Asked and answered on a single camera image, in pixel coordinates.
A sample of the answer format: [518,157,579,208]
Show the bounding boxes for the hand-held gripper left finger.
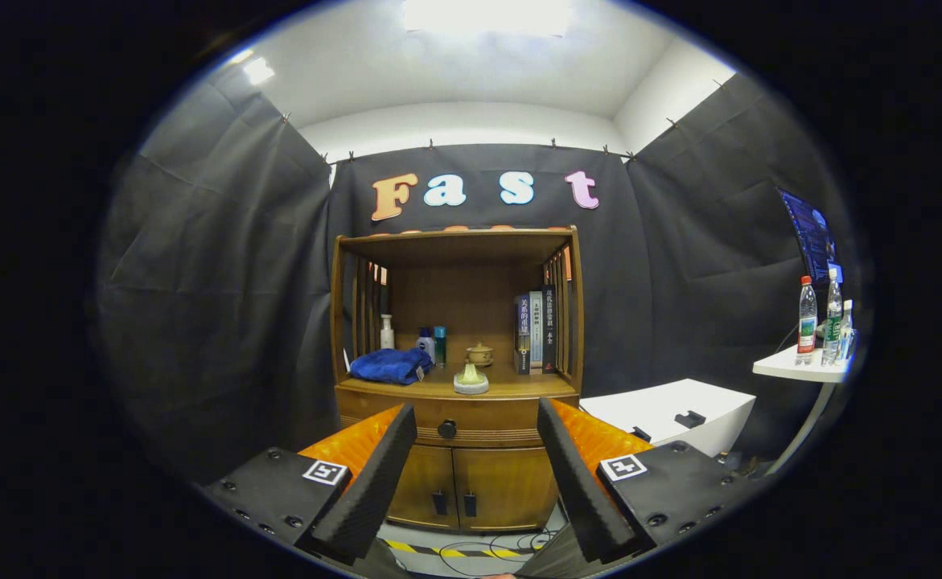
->
[201,402,419,564]

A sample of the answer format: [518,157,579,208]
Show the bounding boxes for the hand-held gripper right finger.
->
[537,396,761,564]

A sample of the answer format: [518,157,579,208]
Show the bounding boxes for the wooden drawer with black knob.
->
[335,384,581,447]

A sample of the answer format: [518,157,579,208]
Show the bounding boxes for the green handled grey brush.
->
[453,362,490,395]

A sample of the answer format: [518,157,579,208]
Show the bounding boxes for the wooden cabinet door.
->
[452,446,560,533]
[386,444,459,530]

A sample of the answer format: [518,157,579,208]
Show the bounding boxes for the wooden countertop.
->
[336,362,580,400]

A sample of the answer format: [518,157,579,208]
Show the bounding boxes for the white drawer unit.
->
[579,378,757,459]

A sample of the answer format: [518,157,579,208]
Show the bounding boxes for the wooden cabinet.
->
[330,227,586,533]

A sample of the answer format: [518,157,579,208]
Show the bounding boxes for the person's right leg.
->
[515,523,600,579]

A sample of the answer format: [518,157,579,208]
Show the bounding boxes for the person's leg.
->
[358,535,411,579]
[515,523,600,579]

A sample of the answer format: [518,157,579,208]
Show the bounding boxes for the person's left leg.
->
[358,535,411,579]

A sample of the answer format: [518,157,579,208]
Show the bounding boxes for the yellow black hazard tape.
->
[382,537,532,560]

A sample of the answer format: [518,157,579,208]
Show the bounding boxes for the blue towel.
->
[348,347,434,385]

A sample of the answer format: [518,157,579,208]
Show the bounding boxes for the book with black spine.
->
[541,285,558,374]

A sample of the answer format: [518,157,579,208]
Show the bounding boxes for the white side table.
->
[752,344,854,475]

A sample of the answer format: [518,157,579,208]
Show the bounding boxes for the red label water bottle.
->
[796,276,818,367]

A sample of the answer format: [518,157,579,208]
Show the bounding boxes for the green label water bottle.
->
[822,268,844,367]

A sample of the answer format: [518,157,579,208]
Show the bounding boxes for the computer monitor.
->
[776,187,841,286]

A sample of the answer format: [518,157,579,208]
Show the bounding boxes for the ceiling light panel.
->
[402,0,572,37]

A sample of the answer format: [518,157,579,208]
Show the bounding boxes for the black floor cables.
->
[438,523,568,576]

